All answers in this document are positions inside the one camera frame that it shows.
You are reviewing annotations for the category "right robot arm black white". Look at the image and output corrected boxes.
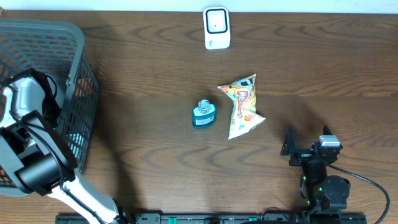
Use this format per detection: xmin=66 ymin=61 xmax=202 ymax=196
xmin=280 ymin=126 xmax=351 ymax=223

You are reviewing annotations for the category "white barcode scanner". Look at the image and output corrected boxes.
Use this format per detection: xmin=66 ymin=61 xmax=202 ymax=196
xmin=203 ymin=7 xmax=231 ymax=50

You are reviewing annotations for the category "dark grey plastic basket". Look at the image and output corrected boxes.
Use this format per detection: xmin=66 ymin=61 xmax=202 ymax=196
xmin=0 ymin=17 xmax=100 ymax=197

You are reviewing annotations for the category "yellow snack bag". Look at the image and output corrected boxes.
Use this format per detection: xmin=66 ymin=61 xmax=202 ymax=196
xmin=218 ymin=74 xmax=266 ymax=140

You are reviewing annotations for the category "teal mouthwash bottle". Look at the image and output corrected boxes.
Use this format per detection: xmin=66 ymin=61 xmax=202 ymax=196
xmin=192 ymin=100 xmax=217 ymax=129

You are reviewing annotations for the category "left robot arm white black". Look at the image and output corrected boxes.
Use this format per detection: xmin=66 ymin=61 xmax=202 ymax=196
xmin=1 ymin=68 xmax=136 ymax=223

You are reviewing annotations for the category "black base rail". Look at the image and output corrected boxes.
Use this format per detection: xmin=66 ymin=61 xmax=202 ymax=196
xmin=55 ymin=212 xmax=368 ymax=224

